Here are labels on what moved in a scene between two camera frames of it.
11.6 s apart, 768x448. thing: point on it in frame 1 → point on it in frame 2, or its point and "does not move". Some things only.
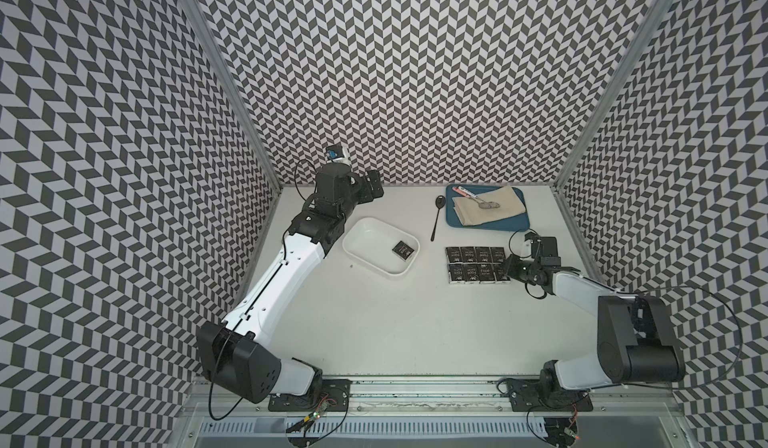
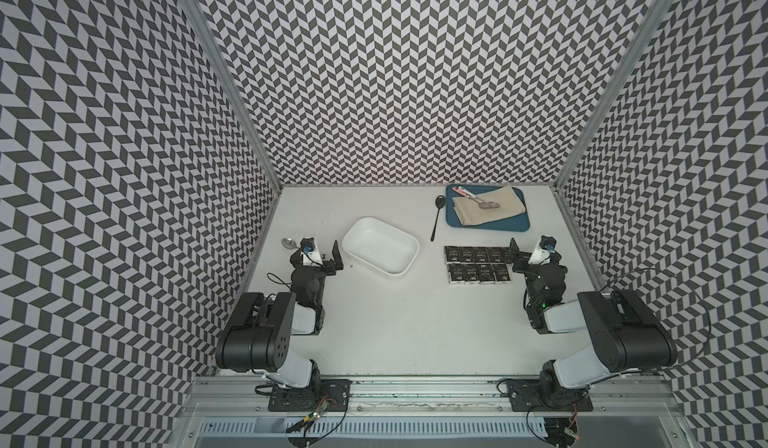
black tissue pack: (483, 254) does not move
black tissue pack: (454, 255) does not move
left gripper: (367, 194) → (329, 267)
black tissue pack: (456, 274) does not move
